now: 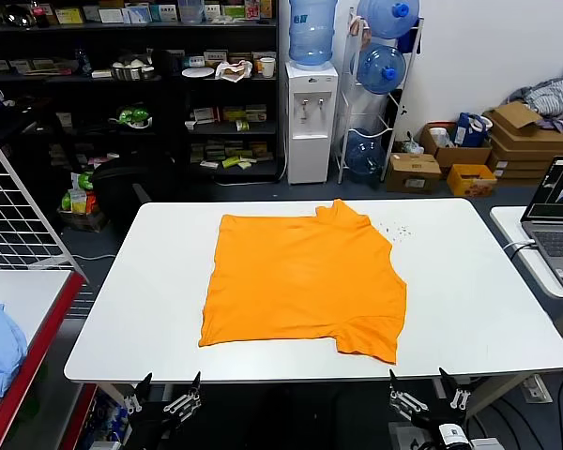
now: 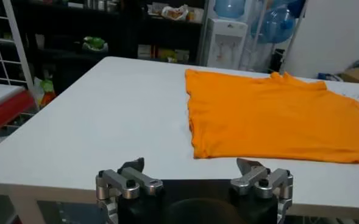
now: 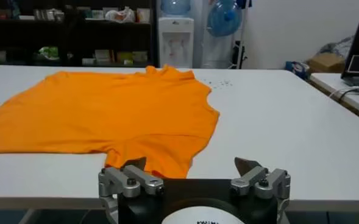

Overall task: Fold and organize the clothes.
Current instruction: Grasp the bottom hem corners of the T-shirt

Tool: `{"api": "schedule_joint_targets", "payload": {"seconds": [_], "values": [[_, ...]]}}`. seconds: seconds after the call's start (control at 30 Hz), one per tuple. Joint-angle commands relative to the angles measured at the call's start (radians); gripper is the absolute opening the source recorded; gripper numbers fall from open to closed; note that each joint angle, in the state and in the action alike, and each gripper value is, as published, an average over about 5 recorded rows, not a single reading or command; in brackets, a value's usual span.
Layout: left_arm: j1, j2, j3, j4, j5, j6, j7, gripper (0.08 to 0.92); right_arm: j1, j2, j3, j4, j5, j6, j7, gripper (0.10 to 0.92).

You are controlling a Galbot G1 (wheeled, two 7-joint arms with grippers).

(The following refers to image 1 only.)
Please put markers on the black office chair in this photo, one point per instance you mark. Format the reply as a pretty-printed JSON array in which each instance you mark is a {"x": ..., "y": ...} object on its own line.
[{"x": 122, "y": 187}]

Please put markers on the cola bottle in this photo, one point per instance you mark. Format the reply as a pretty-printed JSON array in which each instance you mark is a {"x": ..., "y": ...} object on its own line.
[{"x": 40, "y": 14}]

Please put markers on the metal bowl with white buns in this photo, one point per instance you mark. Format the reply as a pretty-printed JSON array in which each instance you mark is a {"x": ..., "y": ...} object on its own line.
[{"x": 131, "y": 72}]

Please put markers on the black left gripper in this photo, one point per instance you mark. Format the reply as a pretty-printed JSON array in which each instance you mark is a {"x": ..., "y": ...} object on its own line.
[{"x": 159, "y": 431}]

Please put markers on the flat cardboard box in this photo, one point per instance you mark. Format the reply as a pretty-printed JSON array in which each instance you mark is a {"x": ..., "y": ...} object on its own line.
[
  {"x": 523, "y": 174},
  {"x": 521, "y": 160}
]

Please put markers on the grey open laptop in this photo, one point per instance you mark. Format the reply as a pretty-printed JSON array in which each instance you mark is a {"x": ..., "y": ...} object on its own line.
[{"x": 553, "y": 244}]

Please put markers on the red-edged white table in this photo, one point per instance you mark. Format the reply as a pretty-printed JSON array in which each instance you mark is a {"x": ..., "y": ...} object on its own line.
[{"x": 51, "y": 330}]

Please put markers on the yellow printed carton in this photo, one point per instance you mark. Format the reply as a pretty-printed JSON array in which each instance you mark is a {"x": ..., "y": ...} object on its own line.
[{"x": 471, "y": 185}]

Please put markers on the grey floor power socket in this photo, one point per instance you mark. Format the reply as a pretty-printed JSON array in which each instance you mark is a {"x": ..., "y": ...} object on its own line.
[{"x": 537, "y": 390}]

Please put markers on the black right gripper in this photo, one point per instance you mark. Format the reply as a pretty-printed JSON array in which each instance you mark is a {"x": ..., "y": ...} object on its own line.
[{"x": 436, "y": 417}]

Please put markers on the large white table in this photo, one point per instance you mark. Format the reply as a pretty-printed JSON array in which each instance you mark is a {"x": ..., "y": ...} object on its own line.
[{"x": 450, "y": 304}]

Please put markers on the white bowl of green items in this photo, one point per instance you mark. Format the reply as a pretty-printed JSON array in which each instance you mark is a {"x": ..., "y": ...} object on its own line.
[{"x": 131, "y": 116}]

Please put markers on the small white side table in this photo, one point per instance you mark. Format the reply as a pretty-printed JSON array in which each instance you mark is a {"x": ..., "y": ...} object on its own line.
[{"x": 511, "y": 225}]

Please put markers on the large blue water jug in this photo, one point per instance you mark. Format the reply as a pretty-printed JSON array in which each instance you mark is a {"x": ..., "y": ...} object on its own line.
[
  {"x": 363, "y": 157},
  {"x": 377, "y": 70},
  {"x": 312, "y": 37},
  {"x": 384, "y": 19}
]

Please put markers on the black shelving unit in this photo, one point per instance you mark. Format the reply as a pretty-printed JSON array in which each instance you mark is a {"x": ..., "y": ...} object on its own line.
[{"x": 122, "y": 26}]

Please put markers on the large cardboard box open flap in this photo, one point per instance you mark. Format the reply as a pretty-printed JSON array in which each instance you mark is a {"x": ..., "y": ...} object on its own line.
[{"x": 535, "y": 133}]

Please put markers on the blue printed carton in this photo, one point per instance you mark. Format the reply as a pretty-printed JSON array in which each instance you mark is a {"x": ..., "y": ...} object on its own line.
[{"x": 103, "y": 422}]

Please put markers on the closed cardboard box with label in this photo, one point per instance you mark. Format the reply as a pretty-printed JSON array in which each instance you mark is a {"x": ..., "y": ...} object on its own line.
[{"x": 413, "y": 175}]

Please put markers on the white water dispenser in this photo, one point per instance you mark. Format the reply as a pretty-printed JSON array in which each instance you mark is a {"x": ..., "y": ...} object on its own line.
[{"x": 309, "y": 154}]

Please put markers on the clear plastic container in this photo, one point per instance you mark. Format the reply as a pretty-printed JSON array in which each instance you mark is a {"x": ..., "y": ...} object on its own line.
[{"x": 190, "y": 11}]

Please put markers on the grey striped clothes pile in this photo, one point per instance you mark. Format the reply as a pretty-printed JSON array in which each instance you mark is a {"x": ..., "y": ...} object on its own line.
[{"x": 549, "y": 98}]

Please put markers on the pink cloth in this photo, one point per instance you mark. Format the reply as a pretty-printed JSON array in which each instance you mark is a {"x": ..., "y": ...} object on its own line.
[{"x": 356, "y": 28}]

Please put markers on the white plate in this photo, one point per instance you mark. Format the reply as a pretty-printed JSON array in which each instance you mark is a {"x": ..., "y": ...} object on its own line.
[{"x": 198, "y": 72}]

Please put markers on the orange t-shirt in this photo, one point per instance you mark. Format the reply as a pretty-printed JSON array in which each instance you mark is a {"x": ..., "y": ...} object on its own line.
[{"x": 300, "y": 281}]

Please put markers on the white paper cup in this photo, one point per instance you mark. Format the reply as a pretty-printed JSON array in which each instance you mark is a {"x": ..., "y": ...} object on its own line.
[{"x": 267, "y": 68}]

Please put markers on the light blue cloth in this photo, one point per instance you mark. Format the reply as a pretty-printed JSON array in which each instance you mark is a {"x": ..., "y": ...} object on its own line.
[{"x": 0, "y": 351}]

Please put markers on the blue shopping bag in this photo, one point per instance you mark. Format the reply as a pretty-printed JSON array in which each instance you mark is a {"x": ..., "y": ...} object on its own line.
[{"x": 467, "y": 129}]

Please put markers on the white plastic bag with bread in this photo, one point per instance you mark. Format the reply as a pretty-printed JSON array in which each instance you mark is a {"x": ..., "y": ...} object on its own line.
[{"x": 234, "y": 70}]

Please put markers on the open cardboard box red rim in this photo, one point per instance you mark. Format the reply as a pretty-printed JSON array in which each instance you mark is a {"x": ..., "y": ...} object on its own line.
[{"x": 464, "y": 154}]

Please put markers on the basket of snack packs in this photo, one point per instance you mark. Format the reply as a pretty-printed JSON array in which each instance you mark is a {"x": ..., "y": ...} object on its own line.
[{"x": 80, "y": 201}]

